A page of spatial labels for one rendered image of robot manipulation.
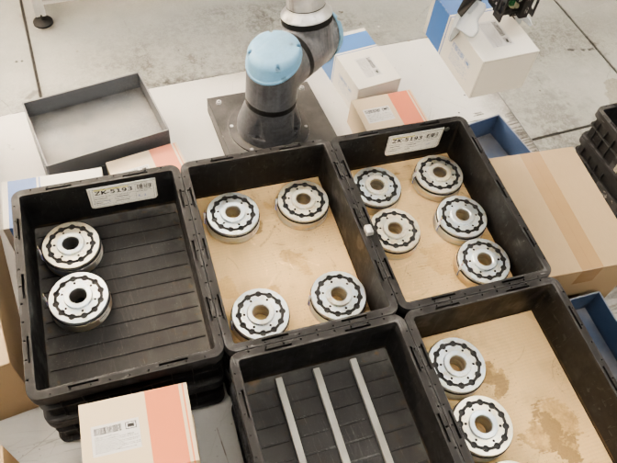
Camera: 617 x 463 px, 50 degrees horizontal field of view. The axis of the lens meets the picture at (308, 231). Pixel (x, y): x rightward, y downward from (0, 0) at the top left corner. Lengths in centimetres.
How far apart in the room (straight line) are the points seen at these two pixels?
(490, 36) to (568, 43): 206
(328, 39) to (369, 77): 20
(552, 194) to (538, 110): 151
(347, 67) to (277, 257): 61
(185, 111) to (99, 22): 145
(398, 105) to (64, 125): 78
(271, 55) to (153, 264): 49
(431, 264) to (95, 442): 69
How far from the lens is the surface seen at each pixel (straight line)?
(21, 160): 164
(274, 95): 144
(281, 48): 143
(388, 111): 162
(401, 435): 116
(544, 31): 337
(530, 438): 122
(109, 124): 160
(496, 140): 175
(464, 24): 128
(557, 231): 141
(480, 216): 137
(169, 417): 104
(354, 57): 172
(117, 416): 105
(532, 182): 147
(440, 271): 131
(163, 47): 293
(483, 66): 126
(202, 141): 161
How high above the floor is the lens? 191
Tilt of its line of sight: 56 degrees down
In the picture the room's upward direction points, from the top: 9 degrees clockwise
